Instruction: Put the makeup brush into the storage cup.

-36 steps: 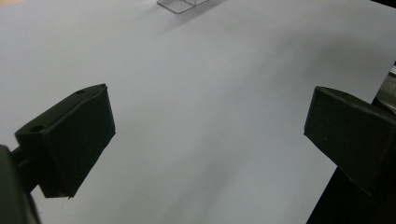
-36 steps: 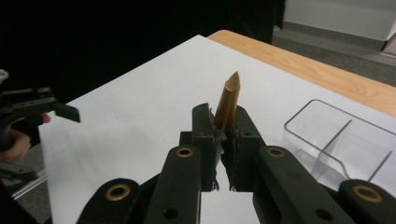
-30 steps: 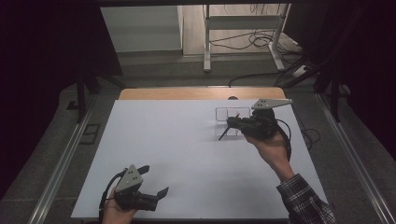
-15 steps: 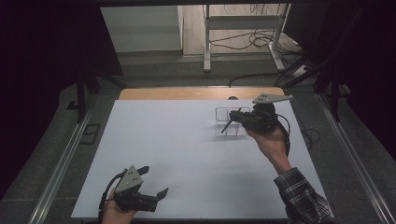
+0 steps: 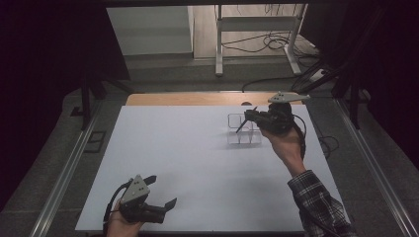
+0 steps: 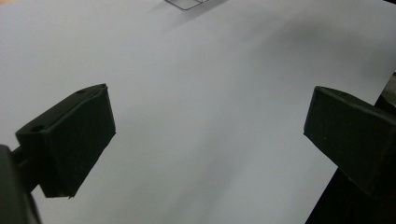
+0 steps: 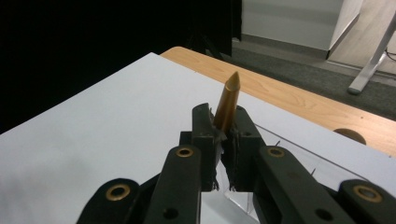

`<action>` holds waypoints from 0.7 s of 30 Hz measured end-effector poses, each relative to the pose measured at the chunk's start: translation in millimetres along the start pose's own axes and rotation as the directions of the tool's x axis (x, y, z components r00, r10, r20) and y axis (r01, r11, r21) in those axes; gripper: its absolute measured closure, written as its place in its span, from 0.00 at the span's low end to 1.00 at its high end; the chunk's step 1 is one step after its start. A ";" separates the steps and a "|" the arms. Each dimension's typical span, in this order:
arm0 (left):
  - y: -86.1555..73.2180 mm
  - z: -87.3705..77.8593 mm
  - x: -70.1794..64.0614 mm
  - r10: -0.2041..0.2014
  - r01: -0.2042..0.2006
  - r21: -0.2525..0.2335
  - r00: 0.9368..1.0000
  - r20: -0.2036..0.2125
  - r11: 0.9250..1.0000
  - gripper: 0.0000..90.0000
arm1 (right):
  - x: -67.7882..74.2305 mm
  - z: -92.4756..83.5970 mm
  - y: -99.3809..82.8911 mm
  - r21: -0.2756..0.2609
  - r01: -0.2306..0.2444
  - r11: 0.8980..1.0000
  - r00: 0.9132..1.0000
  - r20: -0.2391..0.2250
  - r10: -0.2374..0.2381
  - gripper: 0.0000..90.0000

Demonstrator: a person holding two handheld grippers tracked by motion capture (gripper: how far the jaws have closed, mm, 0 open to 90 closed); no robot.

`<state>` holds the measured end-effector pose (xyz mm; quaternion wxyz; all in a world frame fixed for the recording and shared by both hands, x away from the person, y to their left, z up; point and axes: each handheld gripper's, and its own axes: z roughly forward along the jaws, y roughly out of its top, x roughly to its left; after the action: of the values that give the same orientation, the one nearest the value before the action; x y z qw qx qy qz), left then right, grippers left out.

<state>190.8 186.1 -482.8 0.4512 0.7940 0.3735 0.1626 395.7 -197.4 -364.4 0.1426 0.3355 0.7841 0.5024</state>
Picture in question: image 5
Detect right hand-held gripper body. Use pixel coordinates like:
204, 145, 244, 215
251, 91, 311, 135

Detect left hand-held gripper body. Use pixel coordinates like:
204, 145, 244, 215
118, 174, 167, 225

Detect clear plastic divided organizer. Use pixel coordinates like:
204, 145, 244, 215
226, 113, 265, 146

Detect person's left hand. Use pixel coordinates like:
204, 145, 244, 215
106, 200, 146, 237

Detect person's right hand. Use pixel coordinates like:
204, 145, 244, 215
260, 126, 308, 178

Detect white table sheet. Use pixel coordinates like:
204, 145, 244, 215
74, 104, 351, 233

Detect wooden table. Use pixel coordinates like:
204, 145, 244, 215
126, 92, 303, 107

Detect white power strip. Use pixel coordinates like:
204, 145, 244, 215
309, 68, 327, 83

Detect black floor plate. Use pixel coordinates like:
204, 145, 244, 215
83, 130, 108, 154

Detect black metal stand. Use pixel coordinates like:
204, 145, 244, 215
70, 70, 136, 131
330, 70, 372, 130

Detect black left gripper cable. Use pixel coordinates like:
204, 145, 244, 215
102, 180, 134, 237

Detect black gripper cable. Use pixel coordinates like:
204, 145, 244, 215
102, 180, 134, 237
291, 113, 308, 161

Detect long black floor cable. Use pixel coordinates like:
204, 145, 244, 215
241, 76, 297, 94

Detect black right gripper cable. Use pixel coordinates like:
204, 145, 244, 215
291, 113, 308, 161

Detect thin black looped cable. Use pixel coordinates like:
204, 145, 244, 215
317, 133, 340, 161

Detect white metal desk frame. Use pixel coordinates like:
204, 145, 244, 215
214, 3, 308, 78

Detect tangled black floor cables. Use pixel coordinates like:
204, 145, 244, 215
220, 3, 299, 54

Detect aluminium floor rail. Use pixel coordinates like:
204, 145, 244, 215
334, 98, 419, 237
29, 100, 104, 237

